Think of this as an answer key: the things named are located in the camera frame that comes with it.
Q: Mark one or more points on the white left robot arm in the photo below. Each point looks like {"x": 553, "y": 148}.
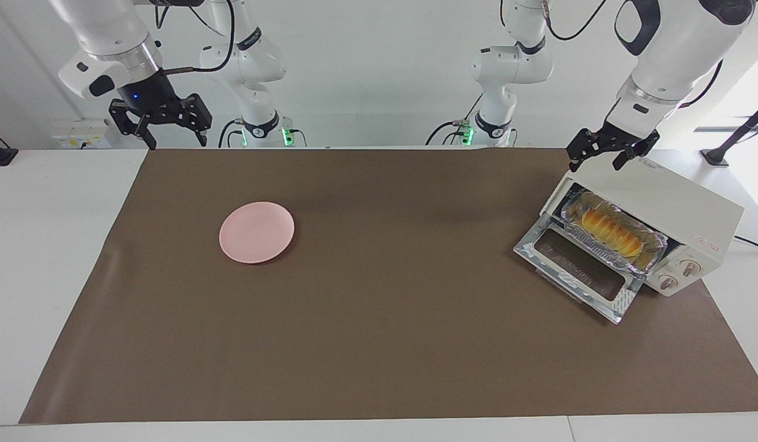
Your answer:
{"x": 679, "y": 49}

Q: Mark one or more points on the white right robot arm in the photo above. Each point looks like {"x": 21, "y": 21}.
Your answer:
{"x": 108, "y": 31}

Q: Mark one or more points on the golden bread loaf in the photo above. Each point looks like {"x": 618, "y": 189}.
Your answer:
{"x": 612, "y": 232}

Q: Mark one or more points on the brown table mat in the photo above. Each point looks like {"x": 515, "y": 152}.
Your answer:
{"x": 385, "y": 307}

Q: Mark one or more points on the white wall socket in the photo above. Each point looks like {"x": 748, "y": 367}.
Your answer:
{"x": 78, "y": 135}

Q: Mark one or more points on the aluminium foil tray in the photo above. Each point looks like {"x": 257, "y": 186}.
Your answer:
{"x": 575, "y": 221}

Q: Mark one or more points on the cream oven knob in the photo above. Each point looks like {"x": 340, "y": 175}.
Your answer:
{"x": 690, "y": 267}
{"x": 668, "y": 282}

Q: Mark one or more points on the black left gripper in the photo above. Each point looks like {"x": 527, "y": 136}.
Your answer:
{"x": 624, "y": 138}

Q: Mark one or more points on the glass oven door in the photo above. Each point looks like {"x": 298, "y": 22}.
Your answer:
{"x": 575, "y": 267}

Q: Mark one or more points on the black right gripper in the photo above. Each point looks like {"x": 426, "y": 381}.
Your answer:
{"x": 151, "y": 98}

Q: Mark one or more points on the pink round plate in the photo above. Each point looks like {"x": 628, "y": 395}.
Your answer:
{"x": 256, "y": 232}

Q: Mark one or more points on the cream toaster oven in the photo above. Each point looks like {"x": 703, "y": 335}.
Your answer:
{"x": 679, "y": 202}

